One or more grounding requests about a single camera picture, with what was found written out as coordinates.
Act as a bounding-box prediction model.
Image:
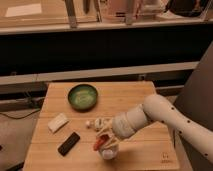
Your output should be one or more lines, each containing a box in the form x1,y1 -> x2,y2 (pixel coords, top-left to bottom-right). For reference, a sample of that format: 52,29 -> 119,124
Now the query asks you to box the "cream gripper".
85,117 -> 119,149

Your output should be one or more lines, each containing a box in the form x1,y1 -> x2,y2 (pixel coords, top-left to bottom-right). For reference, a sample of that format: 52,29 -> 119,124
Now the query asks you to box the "red pepper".
93,135 -> 109,151

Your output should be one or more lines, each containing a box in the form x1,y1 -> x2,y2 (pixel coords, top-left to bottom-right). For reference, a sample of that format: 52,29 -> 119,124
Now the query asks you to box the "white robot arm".
93,94 -> 213,164

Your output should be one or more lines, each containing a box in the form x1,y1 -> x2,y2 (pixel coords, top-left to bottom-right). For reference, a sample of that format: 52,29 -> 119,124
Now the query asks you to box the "white ceramic cup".
99,146 -> 118,160

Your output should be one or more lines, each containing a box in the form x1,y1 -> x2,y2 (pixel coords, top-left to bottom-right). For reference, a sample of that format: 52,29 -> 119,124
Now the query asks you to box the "green ceramic bowl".
67,84 -> 98,111

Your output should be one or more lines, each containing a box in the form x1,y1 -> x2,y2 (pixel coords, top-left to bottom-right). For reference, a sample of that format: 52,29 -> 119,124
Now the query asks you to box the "black rectangular block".
58,132 -> 80,156

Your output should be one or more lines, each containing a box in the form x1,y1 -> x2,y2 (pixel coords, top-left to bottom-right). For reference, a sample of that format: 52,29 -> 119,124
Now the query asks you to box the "white rectangular block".
48,113 -> 69,133

